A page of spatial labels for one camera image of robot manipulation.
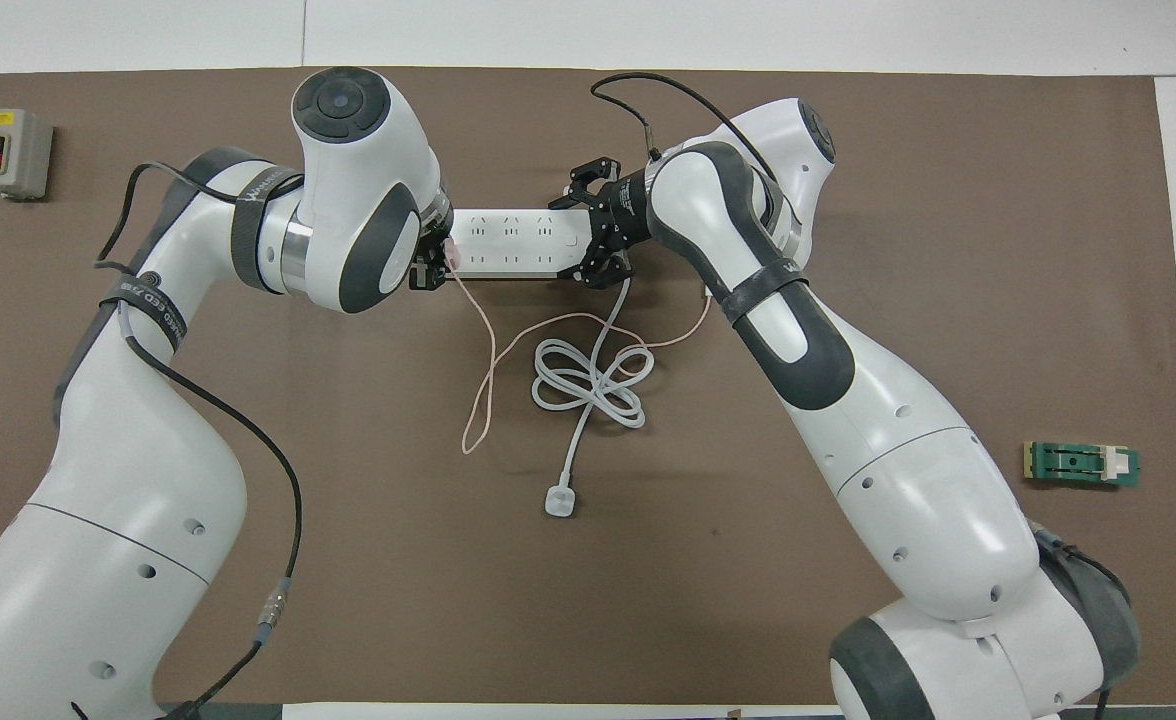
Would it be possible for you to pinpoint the brown table mat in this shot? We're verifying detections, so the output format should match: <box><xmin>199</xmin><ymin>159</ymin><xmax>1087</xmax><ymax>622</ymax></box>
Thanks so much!
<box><xmin>0</xmin><ymin>66</ymin><xmax>1176</xmax><ymax>706</ymax></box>

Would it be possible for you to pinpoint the white power cord with plug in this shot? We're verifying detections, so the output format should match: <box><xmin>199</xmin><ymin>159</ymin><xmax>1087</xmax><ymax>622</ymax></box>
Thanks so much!
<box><xmin>531</xmin><ymin>275</ymin><xmax>655</xmax><ymax>519</ymax></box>

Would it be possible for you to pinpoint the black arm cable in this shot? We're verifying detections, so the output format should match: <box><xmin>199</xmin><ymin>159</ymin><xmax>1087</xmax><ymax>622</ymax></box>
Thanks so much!
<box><xmin>93</xmin><ymin>160</ymin><xmax>305</xmax><ymax>720</ymax></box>
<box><xmin>590</xmin><ymin>72</ymin><xmax>1129</xmax><ymax>720</ymax></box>

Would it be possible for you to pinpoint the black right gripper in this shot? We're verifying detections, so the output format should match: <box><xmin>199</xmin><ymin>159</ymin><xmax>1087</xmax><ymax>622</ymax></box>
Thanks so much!
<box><xmin>560</xmin><ymin>155</ymin><xmax>639</xmax><ymax>292</ymax></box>

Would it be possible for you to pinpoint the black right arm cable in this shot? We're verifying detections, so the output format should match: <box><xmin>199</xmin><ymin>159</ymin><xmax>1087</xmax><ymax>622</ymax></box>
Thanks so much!
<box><xmin>590</xmin><ymin>72</ymin><xmax>1129</xmax><ymax>720</ymax></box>

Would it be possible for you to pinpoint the white power strip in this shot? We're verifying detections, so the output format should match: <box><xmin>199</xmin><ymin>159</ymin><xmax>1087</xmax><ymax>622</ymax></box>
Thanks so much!
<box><xmin>445</xmin><ymin>208</ymin><xmax>597</xmax><ymax>281</ymax></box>

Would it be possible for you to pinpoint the grey on-off switch box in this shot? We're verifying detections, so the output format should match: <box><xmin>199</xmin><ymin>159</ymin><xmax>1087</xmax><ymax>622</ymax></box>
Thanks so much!
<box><xmin>0</xmin><ymin>107</ymin><xmax>54</xmax><ymax>202</ymax></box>

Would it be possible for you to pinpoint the pink charging cable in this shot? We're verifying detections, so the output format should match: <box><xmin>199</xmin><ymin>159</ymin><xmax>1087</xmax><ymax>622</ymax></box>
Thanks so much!
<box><xmin>455</xmin><ymin>268</ymin><xmax>715</xmax><ymax>457</ymax></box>

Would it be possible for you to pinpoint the green circuit board module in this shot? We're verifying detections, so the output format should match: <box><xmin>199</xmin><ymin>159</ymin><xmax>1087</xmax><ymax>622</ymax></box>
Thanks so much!
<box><xmin>1022</xmin><ymin>440</ymin><xmax>1143</xmax><ymax>491</ymax></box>

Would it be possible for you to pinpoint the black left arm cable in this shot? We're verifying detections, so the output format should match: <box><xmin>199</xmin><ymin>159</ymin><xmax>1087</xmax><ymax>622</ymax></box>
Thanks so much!
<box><xmin>93</xmin><ymin>160</ymin><xmax>305</xmax><ymax>720</ymax></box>

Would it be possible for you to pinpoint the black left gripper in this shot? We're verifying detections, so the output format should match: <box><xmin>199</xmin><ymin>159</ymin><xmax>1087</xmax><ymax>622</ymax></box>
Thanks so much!
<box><xmin>409</xmin><ymin>232</ymin><xmax>454</xmax><ymax>293</ymax></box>

